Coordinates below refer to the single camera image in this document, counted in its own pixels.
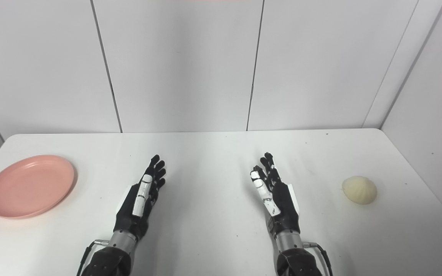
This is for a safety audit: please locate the pink round plate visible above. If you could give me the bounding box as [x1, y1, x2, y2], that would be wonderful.
[0, 154, 76, 219]

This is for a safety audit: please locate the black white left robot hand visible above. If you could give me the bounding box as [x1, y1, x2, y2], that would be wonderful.
[114, 154, 167, 240]

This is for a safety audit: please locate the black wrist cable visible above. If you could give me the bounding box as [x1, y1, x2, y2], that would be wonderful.
[303, 241, 333, 276]
[76, 240, 109, 276]

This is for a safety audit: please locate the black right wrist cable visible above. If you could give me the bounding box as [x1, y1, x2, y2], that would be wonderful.
[303, 241, 333, 276]

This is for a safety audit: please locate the cream steamed bun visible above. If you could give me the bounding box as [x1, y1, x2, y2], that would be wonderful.
[341, 176, 378, 205]

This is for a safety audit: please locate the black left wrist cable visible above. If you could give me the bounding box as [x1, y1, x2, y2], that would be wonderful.
[76, 240, 109, 276]

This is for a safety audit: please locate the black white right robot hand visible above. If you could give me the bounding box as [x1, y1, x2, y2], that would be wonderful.
[250, 152, 301, 235]

